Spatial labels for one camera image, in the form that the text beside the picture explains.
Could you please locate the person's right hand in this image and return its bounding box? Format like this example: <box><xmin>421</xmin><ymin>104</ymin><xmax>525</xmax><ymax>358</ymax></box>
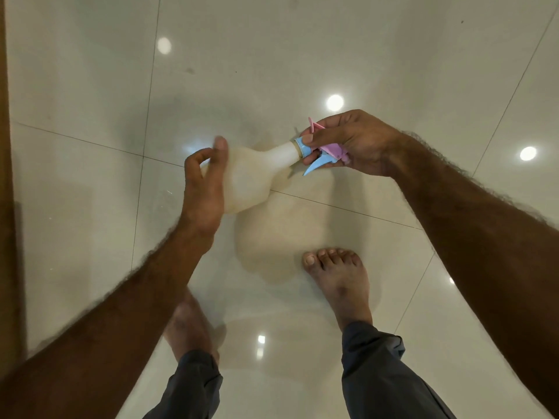
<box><xmin>301</xmin><ymin>109</ymin><xmax>404</xmax><ymax>177</ymax></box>

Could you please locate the person's left hand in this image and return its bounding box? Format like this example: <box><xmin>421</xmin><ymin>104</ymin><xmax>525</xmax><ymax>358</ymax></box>
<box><xmin>178</xmin><ymin>136</ymin><xmax>229</xmax><ymax>247</ymax></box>

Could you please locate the pink and blue spray nozzle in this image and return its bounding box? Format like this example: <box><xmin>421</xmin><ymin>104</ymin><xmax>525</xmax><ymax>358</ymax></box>
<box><xmin>294</xmin><ymin>117</ymin><xmax>351</xmax><ymax>177</ymax></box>

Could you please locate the white translucent spray bottle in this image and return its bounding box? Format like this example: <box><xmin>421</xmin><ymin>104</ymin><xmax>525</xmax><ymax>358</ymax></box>
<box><xmin>200</xmin><ymin>141</ymin><xmax>303</xmax><ymax>214</ymax></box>

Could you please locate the person's left forearm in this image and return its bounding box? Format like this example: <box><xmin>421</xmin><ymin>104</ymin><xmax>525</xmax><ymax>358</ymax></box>
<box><xmin>0</xmin><ymin>222</ymin><xmax>217</xmax><ymax>419</ymax></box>

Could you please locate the person's right forearm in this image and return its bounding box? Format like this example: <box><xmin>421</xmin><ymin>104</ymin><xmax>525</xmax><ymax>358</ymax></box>
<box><xmin>389</xmin><ymin>132</ymin><xmax>559</xmax><ymax>418</ymax></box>

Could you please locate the person's right foot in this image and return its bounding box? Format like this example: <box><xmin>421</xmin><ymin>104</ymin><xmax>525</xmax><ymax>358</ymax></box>
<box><xmin>302</xmin><ymin>247</ymin><xmax>374</xmax><ymax>332</ymax></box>

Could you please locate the person's foot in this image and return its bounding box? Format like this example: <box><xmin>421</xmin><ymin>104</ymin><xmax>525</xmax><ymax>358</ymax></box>
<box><xmin>302</xmin><ymin>247</ymin><xmax>374</xmax><ymax>332</ymax></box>
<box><xmin>163</xmin><ymin>288</ymin><xmax>222</xmax><ymax>365</ymax></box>

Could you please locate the person's left foot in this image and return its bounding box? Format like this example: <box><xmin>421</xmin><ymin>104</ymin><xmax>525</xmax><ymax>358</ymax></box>
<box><xmin>163</xmin><ymin>288</ymin><xmax>222</xmax><ymax>365</ymax></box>

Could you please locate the brown wooden panel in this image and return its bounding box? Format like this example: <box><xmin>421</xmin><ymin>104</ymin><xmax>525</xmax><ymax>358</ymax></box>
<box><xmin>0</xmin><ymin>0</ymin><xmax>28</xmax><ymax>380</ymax></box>

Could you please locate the person's left grey trouser leg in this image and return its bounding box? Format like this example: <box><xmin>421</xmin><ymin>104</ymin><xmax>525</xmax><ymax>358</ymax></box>
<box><xmin>142</xmin><ymin>349</ymin><xmax>224</xmax><ymax>419</ymax></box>

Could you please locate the person's grey trouser leg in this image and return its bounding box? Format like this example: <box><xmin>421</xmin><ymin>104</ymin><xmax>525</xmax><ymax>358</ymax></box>
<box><xmin>341</xmin><ymin>320</ymin><xmax>457</xmax><ymax>419</ymax></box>
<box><xmin>142</xmin><ymin>349</ymin><xmax>224</xmax><ymax>419</ymax></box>

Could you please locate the person's right grey trouser leg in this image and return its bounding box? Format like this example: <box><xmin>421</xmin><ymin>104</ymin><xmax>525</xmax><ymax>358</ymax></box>
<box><xmin>341</xmin><ymin>320</ymin><xmax>457</xmax><ymax>419</ymax></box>

